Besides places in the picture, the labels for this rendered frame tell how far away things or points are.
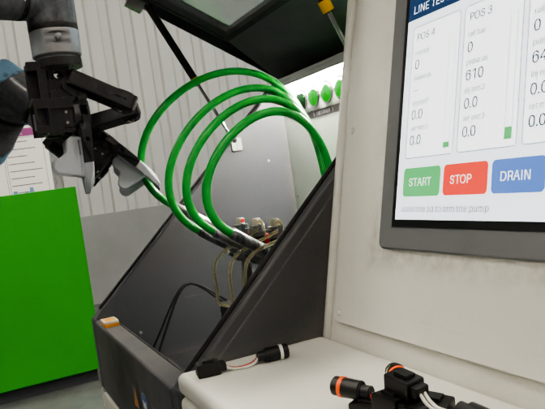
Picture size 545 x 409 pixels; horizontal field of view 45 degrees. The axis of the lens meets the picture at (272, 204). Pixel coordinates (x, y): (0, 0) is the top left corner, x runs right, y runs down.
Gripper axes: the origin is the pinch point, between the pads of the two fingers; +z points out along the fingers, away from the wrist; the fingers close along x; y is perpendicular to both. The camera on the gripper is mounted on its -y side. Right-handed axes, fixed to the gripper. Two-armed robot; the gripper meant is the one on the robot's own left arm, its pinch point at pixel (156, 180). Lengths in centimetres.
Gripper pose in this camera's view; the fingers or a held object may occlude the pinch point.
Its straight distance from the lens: 122.8
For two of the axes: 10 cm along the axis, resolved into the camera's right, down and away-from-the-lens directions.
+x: 1.8, -2.0, -9.6
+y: -5.7, 7.7, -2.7
